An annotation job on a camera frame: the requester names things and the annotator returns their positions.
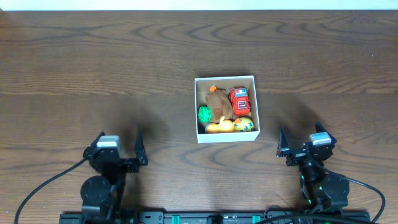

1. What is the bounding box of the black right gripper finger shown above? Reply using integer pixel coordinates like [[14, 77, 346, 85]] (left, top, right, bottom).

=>
[[315, 121, 336, 143], [277, 126, 290, 151]]

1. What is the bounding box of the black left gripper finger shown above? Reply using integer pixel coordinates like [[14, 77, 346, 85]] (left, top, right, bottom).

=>
[[88, 131, 105, 149], [134, 131, 146, 159]]

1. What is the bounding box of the yellow letter ball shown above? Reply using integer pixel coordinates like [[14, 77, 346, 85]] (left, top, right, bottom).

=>
[[233, 117, 255, 132]]

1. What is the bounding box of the red toy fire truck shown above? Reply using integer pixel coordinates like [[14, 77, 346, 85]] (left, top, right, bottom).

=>
[[229, 87, 251, 116]]

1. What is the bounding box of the green ridged ball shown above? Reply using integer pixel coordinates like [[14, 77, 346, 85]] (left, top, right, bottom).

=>
[[197, 106, 212, 123]]

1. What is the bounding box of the brown plush bear toy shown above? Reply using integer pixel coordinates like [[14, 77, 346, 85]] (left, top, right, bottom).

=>
[[205, 85, 233, 123]]

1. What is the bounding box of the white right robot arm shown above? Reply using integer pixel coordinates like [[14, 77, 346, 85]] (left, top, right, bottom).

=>
[[276, 122, 349, 212]]

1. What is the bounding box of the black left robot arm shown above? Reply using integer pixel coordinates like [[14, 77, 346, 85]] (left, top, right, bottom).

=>
[[78, 132, 288, 224]]

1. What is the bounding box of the white cardboard box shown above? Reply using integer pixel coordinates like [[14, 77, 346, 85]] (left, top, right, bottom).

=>
[[194, 75, 260, 144]]

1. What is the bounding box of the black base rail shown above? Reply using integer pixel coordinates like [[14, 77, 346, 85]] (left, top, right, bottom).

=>
[[59, 207, 371, 224]]

